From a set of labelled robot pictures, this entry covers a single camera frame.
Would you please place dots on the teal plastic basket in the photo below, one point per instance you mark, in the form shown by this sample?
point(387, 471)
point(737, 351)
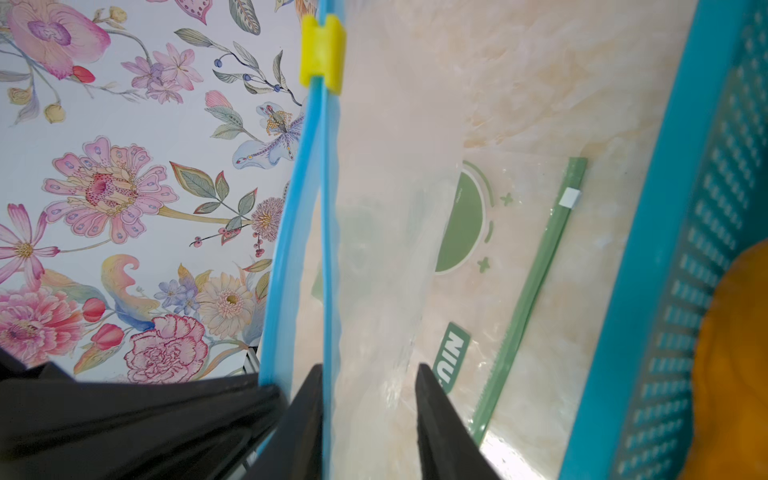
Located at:
point(703, 203)

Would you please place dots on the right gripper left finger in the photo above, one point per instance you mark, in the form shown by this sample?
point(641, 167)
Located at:
point(294, 451)

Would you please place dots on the yellow zipper slider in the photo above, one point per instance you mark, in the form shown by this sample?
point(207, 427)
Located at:
point(323, 49)

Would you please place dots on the clear green-zip bag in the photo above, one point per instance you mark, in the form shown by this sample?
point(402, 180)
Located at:
point(487, 331)

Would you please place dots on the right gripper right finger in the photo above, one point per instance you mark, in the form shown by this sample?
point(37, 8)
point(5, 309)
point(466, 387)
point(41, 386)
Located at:
point(446, 450)

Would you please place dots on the clear blue-zip bag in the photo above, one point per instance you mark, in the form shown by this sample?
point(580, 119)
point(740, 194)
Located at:
point(365, 214)

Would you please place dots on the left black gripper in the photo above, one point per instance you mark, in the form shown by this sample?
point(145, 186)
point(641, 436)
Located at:
point(53, 427)

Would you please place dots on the large orange mango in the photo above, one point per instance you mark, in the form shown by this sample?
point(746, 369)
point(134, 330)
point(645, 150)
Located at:
point(730, 377)

